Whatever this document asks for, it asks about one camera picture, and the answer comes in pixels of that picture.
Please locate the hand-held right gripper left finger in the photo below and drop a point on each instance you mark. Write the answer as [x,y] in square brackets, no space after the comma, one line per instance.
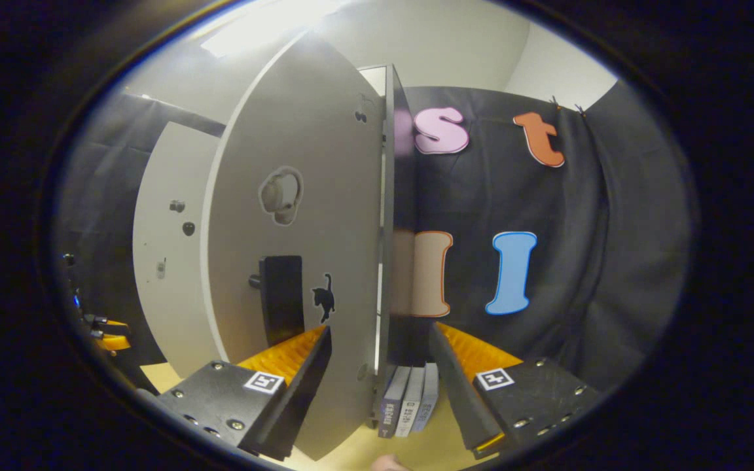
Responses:
[292,399]

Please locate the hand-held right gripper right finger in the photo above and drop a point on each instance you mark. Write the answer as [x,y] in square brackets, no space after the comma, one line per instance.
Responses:
[462,392]

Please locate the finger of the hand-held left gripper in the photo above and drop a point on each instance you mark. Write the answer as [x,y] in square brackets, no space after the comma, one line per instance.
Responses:
[117,343]
[112,322]

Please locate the white door with camera sticker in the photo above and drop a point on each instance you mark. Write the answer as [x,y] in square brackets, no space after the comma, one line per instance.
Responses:
[167,275]

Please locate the white shoe cabinet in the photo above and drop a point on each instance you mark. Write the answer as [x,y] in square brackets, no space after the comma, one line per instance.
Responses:
[398,190]

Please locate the white door with earphone sticker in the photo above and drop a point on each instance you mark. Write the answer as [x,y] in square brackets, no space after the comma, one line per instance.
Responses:
[324,163]

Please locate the white book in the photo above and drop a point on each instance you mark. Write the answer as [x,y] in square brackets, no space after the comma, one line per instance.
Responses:
[411,402]

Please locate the dark blue book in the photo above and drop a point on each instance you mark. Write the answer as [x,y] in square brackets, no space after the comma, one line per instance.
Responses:
[393,405]

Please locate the black backdrop cloth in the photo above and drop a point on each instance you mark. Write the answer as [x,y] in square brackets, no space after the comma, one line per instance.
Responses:
[612,229]

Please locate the small metal clip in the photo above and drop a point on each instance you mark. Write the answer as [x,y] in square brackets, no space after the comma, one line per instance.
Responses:
[556,101]
[580,109]

